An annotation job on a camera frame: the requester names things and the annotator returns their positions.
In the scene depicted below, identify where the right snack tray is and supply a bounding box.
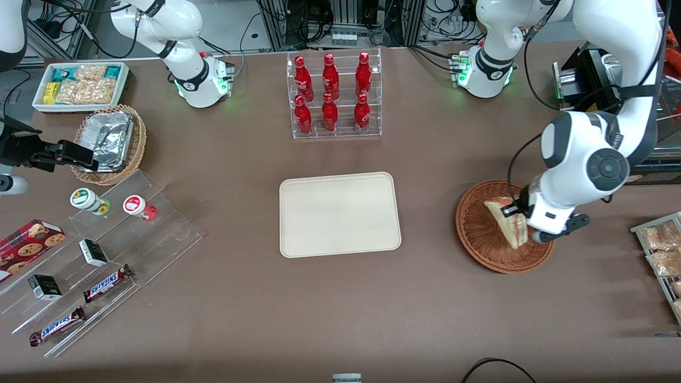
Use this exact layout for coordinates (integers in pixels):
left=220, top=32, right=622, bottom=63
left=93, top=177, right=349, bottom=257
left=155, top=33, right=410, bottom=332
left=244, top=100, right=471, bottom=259
left=630, top=212, right=681, bottom=325

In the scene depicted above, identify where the red cola bottle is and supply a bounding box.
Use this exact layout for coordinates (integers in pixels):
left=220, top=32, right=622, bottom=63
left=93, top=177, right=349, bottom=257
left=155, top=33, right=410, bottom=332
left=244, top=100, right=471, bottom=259
left=321, top=93, right=339, bottom=132
left=294, top=95, right=313, bottom=135
left=322, top=53, right=340, bottom=102
left=355, top=52, right=372, bottom=99
left=294, top=55, right=314, bottom=103
left=354, top=93, right=371, bottom=132

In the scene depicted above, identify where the black looped cable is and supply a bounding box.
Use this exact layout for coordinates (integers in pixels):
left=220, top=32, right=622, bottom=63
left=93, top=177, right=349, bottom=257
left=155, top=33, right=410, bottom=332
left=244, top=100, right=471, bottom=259
left=460, top=358, right=538, bottom=383

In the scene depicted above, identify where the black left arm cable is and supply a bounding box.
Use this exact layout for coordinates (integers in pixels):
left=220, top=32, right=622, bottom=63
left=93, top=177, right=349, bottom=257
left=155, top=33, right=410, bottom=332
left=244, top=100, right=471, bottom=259
left=506, top=0, right=672, bottom=204

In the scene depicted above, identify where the Snickers chocolate bar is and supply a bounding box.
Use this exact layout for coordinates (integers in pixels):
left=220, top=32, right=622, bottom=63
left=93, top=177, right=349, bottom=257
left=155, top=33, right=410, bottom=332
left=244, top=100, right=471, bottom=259
left=82, top=264, right=134, bottom=304
left=29, top=306, right=87, bottom=347

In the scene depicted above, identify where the black silver metal machine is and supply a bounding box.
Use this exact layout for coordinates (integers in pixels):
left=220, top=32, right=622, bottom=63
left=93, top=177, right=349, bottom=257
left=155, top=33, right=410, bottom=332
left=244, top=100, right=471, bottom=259
left=552, top=47, right=623, bottom=112

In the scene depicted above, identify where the red lid yogurt cup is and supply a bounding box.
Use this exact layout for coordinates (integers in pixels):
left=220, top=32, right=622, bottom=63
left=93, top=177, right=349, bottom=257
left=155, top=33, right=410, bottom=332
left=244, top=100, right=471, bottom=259
left=123, top=195, right=158, bottom=221

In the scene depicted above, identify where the light wicker basket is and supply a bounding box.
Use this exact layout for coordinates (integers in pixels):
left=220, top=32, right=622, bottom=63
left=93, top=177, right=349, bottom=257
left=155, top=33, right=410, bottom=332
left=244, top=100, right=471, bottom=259
left=71, top=104, right=147, bottom=187

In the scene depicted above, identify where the triangular sandwich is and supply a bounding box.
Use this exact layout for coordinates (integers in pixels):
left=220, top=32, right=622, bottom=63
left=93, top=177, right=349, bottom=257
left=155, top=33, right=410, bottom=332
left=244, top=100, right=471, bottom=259
left=483, top=197, right=530, bottom=251

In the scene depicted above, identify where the aluminium frame equipment rack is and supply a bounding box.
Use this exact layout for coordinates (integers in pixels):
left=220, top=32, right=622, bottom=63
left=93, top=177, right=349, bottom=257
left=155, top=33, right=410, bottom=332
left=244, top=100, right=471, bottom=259
left=258, top=0, right=426, bottom=51

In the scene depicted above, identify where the beige plastic tray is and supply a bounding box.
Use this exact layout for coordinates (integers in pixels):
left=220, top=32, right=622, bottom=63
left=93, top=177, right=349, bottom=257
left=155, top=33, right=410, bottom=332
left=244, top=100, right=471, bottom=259
left=279, top=171, right=402, bottom=259

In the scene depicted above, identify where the clear acrylic bottle rack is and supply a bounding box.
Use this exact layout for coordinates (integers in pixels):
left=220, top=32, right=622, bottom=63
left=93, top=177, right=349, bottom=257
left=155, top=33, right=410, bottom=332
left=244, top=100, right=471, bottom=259
left=286, top=48, right=383, bottom=140

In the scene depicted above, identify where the brown wicker basket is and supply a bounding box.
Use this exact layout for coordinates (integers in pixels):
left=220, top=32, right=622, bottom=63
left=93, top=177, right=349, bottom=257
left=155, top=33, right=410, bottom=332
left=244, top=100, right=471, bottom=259
left=455, top=179, right=556, bottom=274

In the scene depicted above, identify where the white snack bin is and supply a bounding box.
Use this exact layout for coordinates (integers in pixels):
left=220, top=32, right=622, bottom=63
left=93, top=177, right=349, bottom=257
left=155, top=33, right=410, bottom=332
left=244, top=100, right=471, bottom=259
left=32, top=62, right=131, bottom=114

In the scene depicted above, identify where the aluminium foil container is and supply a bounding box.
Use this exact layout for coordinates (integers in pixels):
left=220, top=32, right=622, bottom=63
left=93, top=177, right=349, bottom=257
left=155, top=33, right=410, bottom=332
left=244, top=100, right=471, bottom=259
left=81, top=111, right=135, bottom=173

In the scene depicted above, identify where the clear acrylic stepped shelf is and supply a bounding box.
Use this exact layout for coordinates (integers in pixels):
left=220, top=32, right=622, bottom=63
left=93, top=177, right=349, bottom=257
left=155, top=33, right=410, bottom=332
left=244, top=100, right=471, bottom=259
left=0, top=169, right=204, bottom=358

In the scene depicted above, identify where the green lid yogurt cup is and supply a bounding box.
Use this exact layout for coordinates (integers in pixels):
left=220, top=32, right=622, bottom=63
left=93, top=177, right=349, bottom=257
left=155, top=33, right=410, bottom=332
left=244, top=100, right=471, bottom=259
left=70, top=187, right=111, bottom=216

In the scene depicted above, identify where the aluminium profile frame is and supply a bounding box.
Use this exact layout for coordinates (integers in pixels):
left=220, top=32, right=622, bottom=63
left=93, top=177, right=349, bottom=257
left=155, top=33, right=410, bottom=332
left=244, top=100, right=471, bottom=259
left=24, top=0, right=99, bottom=60

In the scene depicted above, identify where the red chocolate cookie box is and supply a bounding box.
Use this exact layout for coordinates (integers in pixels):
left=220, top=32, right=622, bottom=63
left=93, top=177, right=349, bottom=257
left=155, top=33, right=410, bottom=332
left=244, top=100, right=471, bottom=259
left=0, top=219, right=67, bottom=282

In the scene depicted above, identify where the small black carton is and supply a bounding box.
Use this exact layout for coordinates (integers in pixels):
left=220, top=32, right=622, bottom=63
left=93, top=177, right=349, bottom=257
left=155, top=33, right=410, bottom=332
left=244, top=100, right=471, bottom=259
left=79, top=238, right=110, bottom=268
left=28, top=274, right=63, bottom=302

